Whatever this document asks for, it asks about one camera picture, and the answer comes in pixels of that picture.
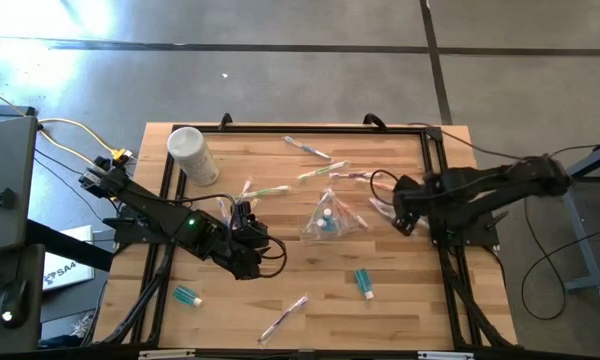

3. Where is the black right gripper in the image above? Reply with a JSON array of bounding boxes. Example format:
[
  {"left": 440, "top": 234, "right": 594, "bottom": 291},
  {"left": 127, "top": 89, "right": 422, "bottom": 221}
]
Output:
[{"left": 392, "top": 173, "right": 431, "bottom": 237}]

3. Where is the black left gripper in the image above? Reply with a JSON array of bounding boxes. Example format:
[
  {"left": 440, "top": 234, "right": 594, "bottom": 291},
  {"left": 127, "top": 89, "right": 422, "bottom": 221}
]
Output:
[{"left": 229, "top": 199, "right": 271, "bottom": 251}]

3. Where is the purple toothbrush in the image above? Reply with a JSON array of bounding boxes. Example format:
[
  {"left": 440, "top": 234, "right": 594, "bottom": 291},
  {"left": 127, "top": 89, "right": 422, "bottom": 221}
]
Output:
[
  {"left": 328, "top": 170, "right": 384, "bottom": 181},
  {"left": 256, "top": 293, "right": 310, "bottom": 347}
]

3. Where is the white green wipes canister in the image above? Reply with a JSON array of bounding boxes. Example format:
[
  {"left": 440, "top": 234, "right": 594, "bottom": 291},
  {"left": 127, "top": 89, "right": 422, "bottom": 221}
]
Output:
[{"left": 166, "top": 126, "right": 221, "bottom": 188}]

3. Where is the clear acrylic organizer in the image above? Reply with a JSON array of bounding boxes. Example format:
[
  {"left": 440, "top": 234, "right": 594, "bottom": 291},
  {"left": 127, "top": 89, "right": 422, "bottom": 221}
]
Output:
[{"left": 301, "top": 187, "right": 370, "bottom": 242}]

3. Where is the black desk beam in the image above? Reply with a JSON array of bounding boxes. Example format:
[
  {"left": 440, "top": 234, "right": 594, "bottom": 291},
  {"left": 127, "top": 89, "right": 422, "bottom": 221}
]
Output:
[{"left": 27, "top": 219, "right": 114, "bottom": 271}]

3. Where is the white printed box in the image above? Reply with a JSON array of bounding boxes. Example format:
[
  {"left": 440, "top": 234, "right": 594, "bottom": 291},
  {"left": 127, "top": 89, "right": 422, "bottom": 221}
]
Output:
[{"left": 42, "top": 224, "right": 96, "bottom": 292}]

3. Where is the grey desk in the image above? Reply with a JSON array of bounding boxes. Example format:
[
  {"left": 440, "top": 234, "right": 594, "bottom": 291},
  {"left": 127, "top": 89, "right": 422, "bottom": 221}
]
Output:
[{"left": 0, "top": 104, "right": 46, "bottom": 351}]

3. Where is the black computer mouse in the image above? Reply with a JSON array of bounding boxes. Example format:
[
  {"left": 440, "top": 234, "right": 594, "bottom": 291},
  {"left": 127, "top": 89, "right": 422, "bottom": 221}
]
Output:
[{"left": 0, "top": 278, "right": 30, "bottom": 330}]

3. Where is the black floor cable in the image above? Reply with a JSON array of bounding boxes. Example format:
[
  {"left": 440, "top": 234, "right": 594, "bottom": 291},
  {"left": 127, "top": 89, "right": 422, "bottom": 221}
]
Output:
[{"left": 519, "top": 197, "right": 600, "bottom": 321}]

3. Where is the yellow cable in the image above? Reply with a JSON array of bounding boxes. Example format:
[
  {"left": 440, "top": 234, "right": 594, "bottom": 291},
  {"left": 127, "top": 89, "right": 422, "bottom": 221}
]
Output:
[{"left": 0, "top": 82, "right": 134, "bottom": 166}]

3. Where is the white metal bracket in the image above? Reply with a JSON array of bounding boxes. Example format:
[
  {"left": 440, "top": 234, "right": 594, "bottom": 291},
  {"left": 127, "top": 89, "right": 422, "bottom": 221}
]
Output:
[
  {"left": 138, "top": 349, "right": 196, "bottom": 360},
  {"left": 418, "top": 351, "right": 475, "bottom": 360}
]

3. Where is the grey metal table frame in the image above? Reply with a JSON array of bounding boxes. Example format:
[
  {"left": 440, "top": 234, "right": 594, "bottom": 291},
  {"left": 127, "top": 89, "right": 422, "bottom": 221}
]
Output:
[{"left": 562, "top": 137, "right": 600, "bottom": 292}]

